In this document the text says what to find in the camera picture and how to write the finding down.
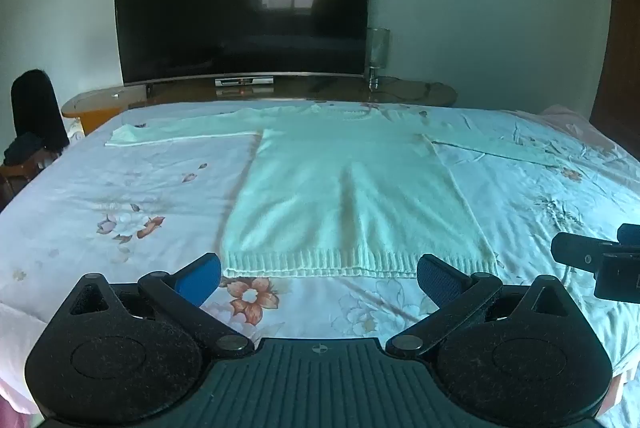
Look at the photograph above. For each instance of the wooden chair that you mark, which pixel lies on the wooden chair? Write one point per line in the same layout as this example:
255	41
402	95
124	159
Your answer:
20	175

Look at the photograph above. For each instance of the wooden television stand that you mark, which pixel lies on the wooden television stand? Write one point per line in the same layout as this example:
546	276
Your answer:
100	105

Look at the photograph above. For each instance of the brown wooden door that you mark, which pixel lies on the brown wooden door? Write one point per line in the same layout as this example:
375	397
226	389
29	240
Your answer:
617	32

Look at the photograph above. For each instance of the floral bed sheet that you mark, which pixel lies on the floral bed sheet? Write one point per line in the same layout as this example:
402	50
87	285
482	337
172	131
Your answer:
100	208

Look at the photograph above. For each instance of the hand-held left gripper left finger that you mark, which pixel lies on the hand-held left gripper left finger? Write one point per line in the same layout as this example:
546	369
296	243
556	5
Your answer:
199	282

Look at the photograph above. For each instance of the silver set-top box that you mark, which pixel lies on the silver set-top box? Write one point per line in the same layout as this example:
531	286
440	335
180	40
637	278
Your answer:
244	81

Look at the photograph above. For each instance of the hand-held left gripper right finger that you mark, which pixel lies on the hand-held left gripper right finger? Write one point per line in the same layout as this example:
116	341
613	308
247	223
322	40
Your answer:
440	280

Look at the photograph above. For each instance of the black jacket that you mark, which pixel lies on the black jacket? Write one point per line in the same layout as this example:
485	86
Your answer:
37	107

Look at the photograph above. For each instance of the black curved television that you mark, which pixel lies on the black curved television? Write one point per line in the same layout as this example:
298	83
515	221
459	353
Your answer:
240	7

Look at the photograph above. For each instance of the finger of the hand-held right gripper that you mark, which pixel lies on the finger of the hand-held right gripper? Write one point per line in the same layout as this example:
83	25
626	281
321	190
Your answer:
575	249
630	234

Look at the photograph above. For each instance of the dark folded clothes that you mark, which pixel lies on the dark folded clothes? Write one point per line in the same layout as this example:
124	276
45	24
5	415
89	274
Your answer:
22	147

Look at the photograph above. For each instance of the pink blanket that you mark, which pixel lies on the pink blanket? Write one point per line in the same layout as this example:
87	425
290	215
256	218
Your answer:
570	115

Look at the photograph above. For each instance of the white knit sweater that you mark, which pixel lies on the white knit sweater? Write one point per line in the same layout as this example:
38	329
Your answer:
350	198

